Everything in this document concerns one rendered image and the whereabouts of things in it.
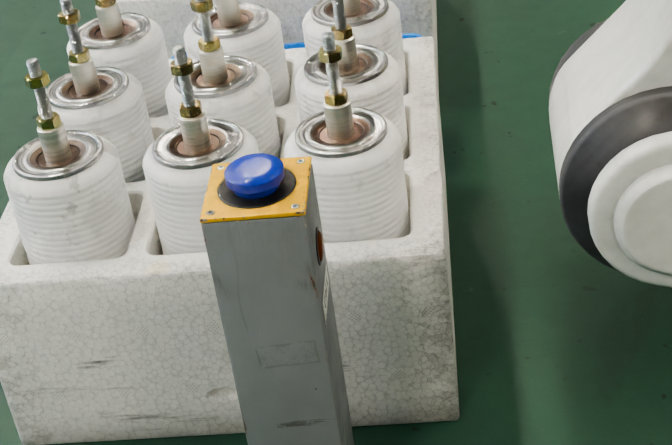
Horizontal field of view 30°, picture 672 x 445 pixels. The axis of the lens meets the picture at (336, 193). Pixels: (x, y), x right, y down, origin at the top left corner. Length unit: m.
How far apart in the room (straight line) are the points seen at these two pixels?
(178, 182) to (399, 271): 0.19
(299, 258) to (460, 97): 0.77
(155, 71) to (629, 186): 0.59
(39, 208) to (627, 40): 0.48
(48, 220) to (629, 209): 0.48
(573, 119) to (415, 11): 0.67
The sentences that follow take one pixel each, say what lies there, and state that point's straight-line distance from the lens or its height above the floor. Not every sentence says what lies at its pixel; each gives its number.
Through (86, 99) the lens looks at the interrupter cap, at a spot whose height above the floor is 0.25.
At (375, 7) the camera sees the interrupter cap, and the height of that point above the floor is 0.25.
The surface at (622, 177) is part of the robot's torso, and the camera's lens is 0.79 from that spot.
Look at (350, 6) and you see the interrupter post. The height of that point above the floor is 0.26.
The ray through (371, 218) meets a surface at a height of 0.20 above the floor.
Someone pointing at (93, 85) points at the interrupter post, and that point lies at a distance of 1.15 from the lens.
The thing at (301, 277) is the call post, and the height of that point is 0.26.
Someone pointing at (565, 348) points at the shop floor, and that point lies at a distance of 1.17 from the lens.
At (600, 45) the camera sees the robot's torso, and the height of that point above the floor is 0.36.
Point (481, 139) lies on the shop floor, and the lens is 1.48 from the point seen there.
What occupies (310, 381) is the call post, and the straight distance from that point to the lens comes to 0.90.
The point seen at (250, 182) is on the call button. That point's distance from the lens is 0.82.
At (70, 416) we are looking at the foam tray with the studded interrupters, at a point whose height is 0.03.
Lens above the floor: 0.76
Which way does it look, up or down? 32 degrees down
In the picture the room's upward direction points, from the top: 8 degrees counter-clockwise
